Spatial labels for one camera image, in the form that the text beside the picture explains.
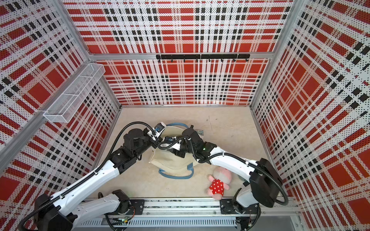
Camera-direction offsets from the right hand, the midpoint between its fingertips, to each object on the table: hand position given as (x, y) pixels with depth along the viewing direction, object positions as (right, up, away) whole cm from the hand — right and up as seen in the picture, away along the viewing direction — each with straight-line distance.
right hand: (173, 143), depth 77 cm
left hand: (-5, +9, -2) cm, 10 cm away
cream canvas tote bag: (-2, -13, +3) cm, 14 cm away
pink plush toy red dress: (+26, -20, 0) cm, 32 cm away
